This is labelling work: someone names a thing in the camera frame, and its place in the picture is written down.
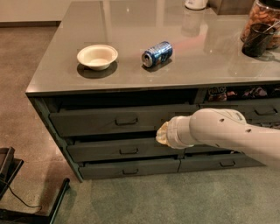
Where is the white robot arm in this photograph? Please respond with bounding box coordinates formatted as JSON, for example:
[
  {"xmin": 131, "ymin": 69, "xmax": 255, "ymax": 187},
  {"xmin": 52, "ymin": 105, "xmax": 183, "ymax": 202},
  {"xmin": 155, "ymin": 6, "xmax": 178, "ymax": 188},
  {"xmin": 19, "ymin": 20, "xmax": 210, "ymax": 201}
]
[{"xmin": 156, "ymin": 108, "xmax": 280, "ymax": 168}]

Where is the snack bag in drawer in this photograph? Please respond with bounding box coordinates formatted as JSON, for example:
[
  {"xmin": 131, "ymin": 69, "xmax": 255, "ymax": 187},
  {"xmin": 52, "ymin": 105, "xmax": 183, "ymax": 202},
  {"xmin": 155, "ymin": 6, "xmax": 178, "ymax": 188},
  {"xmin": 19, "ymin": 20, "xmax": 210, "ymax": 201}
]
[{"xmin": 207, "ymin": 87, "xmax": 227, "ymax": 102}]

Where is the grey cabinet counter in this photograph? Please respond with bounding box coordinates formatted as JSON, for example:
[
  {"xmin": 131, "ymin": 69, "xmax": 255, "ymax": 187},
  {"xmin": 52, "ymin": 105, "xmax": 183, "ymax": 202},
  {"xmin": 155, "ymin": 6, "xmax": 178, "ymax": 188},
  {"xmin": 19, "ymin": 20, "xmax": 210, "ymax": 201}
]
[{"xmin": 26, "ymin": 0, "xmax": 280, "ymax": 180}]

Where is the blue soda can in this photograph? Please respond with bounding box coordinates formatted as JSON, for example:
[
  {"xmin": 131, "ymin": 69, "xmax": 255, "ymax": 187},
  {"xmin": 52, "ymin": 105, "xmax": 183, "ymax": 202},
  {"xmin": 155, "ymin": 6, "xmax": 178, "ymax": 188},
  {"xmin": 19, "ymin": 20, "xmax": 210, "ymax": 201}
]
[{"xmin": 142, "ymin": 41, "xmax": 173, "ymax": 67}]

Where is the white bowl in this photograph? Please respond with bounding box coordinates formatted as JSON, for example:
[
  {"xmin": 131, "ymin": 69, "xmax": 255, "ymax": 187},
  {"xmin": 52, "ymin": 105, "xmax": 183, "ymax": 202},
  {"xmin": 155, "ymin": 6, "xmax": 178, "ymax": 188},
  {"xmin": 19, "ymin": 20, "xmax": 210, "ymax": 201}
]
[{"xmin": 77, "ymin": 45, "xmax": 118, "ymax": 71}]

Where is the black mesh cup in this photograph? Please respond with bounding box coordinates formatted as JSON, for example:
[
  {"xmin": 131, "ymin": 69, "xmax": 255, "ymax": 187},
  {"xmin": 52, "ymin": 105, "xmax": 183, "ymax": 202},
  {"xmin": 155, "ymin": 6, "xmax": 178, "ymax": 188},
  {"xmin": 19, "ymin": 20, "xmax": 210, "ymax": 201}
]
[{"xmin": 241, "ymin": 23, "xmax": 277, "ymax": 58}]

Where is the white container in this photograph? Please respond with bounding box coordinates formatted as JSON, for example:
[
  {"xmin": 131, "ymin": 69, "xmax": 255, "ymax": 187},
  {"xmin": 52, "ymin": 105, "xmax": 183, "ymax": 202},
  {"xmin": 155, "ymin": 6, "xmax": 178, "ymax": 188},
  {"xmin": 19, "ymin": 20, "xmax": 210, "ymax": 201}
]
[{"xmin": 185, "ymin": 0, "xmax": 208, "ymax": 11}]

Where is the glass jar of nuts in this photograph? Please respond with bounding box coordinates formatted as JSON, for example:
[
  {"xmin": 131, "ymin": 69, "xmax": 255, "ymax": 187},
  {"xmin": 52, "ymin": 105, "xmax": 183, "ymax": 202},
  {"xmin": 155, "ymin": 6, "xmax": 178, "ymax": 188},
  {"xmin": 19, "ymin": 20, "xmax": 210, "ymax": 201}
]
[{"xmin": 241, "ymin": 0, "xmax": 280, "ymax": 49}]

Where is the black stand frame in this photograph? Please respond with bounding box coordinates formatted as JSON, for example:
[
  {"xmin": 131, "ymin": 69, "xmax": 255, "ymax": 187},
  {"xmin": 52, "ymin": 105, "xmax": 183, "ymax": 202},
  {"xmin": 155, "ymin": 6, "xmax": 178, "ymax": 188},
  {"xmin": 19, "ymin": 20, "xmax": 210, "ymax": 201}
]
[{"xmin": 0, "ymin": 146, "xmax": 71, "ymax": 224}]

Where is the black cable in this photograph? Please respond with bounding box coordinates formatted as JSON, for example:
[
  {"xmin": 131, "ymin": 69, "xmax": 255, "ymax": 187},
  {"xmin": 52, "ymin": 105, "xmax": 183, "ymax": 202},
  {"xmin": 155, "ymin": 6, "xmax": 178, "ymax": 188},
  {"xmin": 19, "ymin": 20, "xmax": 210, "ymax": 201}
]
[{"xmin": 0, "ymin": 178, "xmax": 43, "ymax": 212}]

